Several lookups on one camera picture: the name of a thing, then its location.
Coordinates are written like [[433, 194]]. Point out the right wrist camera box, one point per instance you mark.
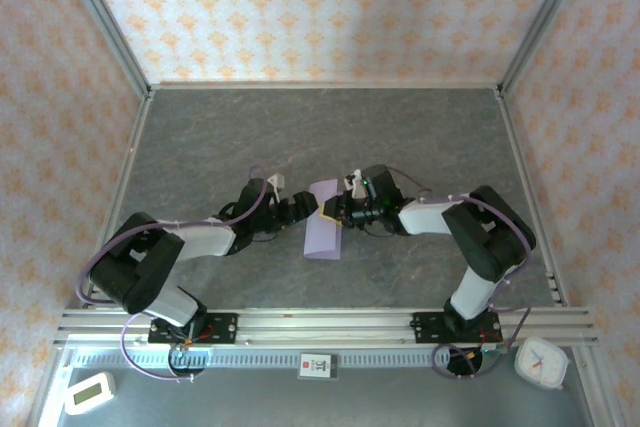
[[357, 187]]

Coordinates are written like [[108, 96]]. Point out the white square clock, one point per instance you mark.
[[541, 363]]

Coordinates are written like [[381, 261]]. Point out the lilac square paper sheet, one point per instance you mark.
[[322, 242]]

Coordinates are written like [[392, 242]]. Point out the white label card red mark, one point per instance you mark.
[[317, 366]]

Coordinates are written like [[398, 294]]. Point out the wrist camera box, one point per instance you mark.
[[277, 181], [357, 187]]

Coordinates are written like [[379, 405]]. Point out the white digital timer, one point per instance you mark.
[[90, 393]]

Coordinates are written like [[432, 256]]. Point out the aluminium table edge bar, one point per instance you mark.
[[325, 85], [515, 147], [131, 157]]

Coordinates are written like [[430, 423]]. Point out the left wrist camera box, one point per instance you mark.
[[277, 181]]

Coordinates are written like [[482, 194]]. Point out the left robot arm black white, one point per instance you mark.
[[145, 267]]

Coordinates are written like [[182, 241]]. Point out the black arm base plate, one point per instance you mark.
[[425, 327], [225, 327]]

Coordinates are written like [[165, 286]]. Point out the aluminium frame post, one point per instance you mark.
[[542, 22], [107, 27]]

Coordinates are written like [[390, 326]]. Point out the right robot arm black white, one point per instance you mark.
[[490, 242]]

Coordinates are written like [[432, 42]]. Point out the grey metal shelf panel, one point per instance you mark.
[[325, 402]]

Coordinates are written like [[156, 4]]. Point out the aluminium mounting rail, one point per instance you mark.
[[325, 324]]

